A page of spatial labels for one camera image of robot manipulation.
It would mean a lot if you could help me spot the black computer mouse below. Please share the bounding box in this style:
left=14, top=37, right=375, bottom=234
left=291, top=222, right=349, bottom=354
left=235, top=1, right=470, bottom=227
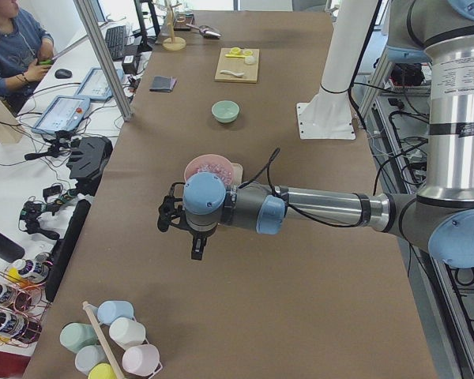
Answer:
left=55, top=69, right=73, bottom=79

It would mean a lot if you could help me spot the white mug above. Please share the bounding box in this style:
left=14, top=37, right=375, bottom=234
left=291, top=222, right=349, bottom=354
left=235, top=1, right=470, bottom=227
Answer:
left=109, top=317, right=146, bottom=350

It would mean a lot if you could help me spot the blue teach pendant near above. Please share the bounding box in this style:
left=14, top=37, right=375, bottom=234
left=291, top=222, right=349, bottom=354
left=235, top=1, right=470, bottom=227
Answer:
left=32, top=96, right=90, bottom=135

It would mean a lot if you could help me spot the green mug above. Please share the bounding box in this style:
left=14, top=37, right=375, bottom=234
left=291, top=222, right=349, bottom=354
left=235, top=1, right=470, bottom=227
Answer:
left=59, top=323, right=98, bottom=354

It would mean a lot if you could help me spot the dark folded cloth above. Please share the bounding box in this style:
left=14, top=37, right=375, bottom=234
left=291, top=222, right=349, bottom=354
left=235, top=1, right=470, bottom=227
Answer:
left=149, top=76, right=177, bottom=92

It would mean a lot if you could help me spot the copper wire bottle rack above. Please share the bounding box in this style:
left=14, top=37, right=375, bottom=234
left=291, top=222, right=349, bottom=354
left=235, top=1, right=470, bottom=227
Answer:
left=0, top=258, right=52, bottom=348

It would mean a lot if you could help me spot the grey mug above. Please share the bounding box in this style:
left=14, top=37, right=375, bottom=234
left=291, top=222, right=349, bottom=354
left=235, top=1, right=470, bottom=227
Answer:
left=74, top=345, right=107, bottom=375

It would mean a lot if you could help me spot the beige plastic tray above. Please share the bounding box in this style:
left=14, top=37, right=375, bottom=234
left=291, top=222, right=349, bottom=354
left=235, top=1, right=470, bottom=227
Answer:
left=231, top=163, right=243, bottom=186

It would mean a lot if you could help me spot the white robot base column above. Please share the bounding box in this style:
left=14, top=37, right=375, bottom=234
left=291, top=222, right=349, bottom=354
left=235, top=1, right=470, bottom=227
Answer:
left=297, top=0, right=381, bottom=140

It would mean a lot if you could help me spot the metal scoop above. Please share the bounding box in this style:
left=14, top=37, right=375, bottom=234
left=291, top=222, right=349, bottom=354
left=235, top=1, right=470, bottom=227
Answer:
left=187, top=24, right=222, bottom=39

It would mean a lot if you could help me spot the white round object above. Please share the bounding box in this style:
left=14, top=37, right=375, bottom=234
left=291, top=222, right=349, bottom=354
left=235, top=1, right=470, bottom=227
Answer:
left=244, top=56, right=257, bottom=65

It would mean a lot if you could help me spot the green ceramic bowl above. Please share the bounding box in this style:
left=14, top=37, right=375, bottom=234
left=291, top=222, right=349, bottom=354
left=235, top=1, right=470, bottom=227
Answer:
left=211, top=100, right=240, bottom=123

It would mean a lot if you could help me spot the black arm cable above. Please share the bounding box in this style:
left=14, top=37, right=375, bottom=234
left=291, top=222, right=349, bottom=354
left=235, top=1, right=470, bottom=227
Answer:
left=237, top=148, right=371, bottom=228

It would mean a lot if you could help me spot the blue teach pendant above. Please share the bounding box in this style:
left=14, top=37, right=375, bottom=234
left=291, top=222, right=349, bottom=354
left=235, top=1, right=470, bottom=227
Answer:
left=32, top=96, right=90, bottom=135
left=75, top=67, right=112, bottom=103

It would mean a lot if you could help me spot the wooden mug rack rod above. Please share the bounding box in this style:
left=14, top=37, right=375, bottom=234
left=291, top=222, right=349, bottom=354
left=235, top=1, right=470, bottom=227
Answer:
left=82, top=301, right=126, bottom=379

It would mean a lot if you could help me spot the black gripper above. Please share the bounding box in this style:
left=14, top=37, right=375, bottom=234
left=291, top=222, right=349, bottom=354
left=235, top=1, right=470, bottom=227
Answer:
left=157, top=182, right=214, bottom=261

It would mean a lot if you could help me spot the pink bowl of ice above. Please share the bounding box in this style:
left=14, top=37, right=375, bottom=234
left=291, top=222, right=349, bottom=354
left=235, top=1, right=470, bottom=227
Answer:
left=184, top=154, right=234, bottom=186

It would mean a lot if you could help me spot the black bottle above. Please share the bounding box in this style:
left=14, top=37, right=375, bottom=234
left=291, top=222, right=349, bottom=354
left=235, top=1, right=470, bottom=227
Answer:
left=0, top=233, right=24, bottom=263

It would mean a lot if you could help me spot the wooden mug tree stand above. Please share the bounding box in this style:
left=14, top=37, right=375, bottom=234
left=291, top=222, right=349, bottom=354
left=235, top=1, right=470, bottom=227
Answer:
left=162, top=0, right=186, bottom=51

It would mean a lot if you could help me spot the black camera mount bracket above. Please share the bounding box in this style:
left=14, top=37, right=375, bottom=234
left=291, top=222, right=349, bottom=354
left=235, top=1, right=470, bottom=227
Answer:
left=66, top=137, right=113, bottom=181

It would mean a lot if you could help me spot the seated person in blue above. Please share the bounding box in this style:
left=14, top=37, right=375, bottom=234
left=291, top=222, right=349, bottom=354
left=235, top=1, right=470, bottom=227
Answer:
left=0, top=1, right=54, bottom=98

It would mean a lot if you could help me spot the pink mug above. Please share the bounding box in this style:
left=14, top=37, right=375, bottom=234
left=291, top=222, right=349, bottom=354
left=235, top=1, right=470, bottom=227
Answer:
left=122, top=344, right=163, bottom=377

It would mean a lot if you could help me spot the blue teach pendant far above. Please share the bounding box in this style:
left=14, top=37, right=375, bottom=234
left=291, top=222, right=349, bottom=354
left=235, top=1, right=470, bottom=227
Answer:
left=75, top=67, right=112, bottom=103

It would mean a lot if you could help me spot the black long bar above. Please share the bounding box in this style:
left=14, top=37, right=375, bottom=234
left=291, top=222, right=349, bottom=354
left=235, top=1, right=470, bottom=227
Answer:
left=44, top=200, right=91, bottom=302

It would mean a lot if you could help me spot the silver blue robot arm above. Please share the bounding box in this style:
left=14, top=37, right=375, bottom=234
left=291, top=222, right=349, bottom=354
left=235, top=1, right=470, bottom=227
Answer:
left=157, top=1, right=474, bottom=268

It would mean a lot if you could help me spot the light blue mug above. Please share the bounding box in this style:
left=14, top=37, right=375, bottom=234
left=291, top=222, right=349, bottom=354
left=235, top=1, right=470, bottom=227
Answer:
left=97, top=300, right=134, bottom=325

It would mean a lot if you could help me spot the black keyboard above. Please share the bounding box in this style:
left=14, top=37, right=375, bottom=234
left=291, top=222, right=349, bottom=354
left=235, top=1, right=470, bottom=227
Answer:
left=104, top=25, right=127, bottom=61

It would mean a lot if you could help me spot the aluminium frame post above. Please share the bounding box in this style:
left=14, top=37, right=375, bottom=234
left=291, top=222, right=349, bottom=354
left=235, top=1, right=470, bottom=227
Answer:
left=73, top=0, right=133, bottom=122

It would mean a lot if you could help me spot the yellow mug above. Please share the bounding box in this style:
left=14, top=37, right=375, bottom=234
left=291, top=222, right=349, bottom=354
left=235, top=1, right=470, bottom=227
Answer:
left=88, top=362, right=117, bottom=379

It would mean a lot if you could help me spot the bamboo cutting board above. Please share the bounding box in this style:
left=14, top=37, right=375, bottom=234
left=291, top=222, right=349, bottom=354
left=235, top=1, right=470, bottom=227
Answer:
left=214, top=47, right=260, bottom=84

